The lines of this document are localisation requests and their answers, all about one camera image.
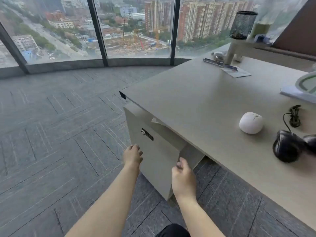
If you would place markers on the person's right hand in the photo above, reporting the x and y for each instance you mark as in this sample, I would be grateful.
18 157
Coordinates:
184 181

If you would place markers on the person's left hand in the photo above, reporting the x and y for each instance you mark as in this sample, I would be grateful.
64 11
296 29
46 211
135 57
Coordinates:
132 156

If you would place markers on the person's left thumb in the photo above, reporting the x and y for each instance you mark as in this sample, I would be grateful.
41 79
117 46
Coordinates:
140 154

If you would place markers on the person's right thumb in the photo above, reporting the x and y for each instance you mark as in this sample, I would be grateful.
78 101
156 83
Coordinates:
175 169

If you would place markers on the beige cabinet door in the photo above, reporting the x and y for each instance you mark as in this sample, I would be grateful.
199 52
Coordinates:
155 160

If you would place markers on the person's right forearm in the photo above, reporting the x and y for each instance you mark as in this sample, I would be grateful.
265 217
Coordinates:
197 217

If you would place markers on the person's left forearm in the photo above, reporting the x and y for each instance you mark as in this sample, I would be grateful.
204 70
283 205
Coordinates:
111 202

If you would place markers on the white paper scrap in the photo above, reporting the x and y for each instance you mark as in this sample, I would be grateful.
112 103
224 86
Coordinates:
158 120

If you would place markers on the person's black clothing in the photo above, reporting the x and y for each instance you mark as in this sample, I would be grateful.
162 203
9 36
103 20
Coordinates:
170 231

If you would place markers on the white round humidifier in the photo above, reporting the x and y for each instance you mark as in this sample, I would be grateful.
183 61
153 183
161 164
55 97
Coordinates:
250 123

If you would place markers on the grey window ledge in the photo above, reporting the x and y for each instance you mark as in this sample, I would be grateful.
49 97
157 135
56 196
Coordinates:
74 65

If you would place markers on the black hair dryer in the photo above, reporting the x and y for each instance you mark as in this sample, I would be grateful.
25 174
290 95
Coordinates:
287 146

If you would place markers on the blue and white packet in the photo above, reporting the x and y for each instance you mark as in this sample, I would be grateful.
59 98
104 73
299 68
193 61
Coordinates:
235 71

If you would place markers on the white paper sheet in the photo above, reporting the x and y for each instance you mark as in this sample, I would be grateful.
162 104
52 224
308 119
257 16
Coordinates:
295 93

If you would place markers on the white desk shelf riser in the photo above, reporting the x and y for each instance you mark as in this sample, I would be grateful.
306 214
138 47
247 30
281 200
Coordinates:
249 45

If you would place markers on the small blue object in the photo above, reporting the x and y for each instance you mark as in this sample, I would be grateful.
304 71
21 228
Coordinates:
261 38

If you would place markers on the black mesh pen holder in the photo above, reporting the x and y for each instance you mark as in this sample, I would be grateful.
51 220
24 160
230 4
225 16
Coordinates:
243 24

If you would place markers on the clear bottle with green liquid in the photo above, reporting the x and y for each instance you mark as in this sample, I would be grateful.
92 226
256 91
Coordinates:
263 22

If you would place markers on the brown partition panel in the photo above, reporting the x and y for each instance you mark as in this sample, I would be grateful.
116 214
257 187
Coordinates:
297 27

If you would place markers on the dark window frame post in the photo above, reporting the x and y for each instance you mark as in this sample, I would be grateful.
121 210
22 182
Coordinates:
12 46
97 29
175 29

